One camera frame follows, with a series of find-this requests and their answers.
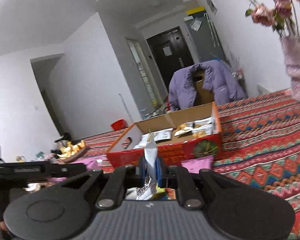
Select white blue snack pouch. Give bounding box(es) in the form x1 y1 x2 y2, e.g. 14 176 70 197
126 133 165 200

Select white silver snack packet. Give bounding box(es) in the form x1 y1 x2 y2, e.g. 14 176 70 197
133 128 173 149

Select golden biscuit snack packet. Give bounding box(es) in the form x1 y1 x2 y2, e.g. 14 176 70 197
174 122 193 137

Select pink snack packet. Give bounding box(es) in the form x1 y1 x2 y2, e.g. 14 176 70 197
181 155 214 174

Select cardboard box with orange rim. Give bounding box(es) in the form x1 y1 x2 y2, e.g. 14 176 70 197
107 102 224 168

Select black folding chair with items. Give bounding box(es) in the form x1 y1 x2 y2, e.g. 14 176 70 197
54 132 72 150

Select red plastic bucket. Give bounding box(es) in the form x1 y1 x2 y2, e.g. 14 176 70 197
111 119 128 131

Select brown wooden chair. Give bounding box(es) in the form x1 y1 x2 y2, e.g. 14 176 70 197
192 70 214 106

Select white mop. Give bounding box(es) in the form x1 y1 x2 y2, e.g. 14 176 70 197
119 93 134 124

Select colourful patterned tablecloth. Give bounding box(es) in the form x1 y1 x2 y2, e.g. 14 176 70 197
83 90 300 239

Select purple puffer jacket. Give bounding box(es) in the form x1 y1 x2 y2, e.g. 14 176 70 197
168 59 247 112

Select dark entrance door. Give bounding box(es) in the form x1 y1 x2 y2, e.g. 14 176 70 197
146 27 194 89

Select grey refrigerator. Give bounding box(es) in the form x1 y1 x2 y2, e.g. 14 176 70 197
185 11 226 62

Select pink knitted vase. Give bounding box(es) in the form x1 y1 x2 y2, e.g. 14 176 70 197
281 35 300 101

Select dried pink flowers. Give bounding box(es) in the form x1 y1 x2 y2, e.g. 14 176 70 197
245 0 300 38

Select white wall panel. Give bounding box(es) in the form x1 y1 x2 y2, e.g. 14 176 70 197
257 84 271 95

